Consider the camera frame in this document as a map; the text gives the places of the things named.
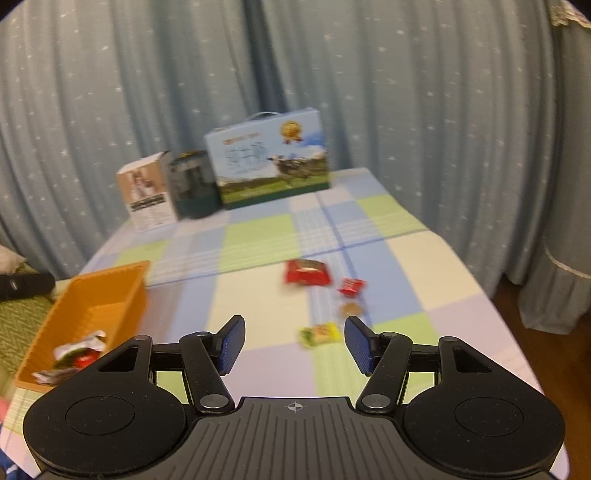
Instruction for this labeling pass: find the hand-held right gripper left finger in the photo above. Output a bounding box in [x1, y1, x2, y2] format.
[97, 315, 245, 413]

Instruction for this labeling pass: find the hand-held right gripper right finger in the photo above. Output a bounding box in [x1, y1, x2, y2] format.
[345, 315, 495, 414]

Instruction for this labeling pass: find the yellow-green candy packet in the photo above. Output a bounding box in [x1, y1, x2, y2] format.
[299, 322, 348, 348]

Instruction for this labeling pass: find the green and white snack packet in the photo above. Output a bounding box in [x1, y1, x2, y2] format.
[53, 330, 109, 370]

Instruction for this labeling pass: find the orange plastic tray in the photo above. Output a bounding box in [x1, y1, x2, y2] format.
[14, 261, 151, 393]

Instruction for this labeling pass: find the beige embroidered pillow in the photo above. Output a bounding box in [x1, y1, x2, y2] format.
[0, 244, 27, 274]

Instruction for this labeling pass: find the green chevron pillow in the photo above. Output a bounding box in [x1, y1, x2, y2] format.
[0, 295, 57, 384]

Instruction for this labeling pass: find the checked pastel tablecloth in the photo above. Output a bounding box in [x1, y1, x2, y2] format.
[0, 167, 543, 480]

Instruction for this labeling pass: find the white product box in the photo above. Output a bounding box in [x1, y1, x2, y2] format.
[115, 151, 178, 233]

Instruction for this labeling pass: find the glass jar with dark lid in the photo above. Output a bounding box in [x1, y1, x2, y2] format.
[167, 150, 221, 219]

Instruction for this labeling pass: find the blue milk carton box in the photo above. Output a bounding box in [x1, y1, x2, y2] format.
[204, 107, 332, 210]

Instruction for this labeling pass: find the blue lace-trimmed cloth cover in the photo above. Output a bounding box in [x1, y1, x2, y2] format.
[517, 0, 591, 330]

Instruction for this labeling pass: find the blue star-print curtain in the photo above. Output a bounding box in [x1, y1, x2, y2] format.
[0, 0, 555, 333]

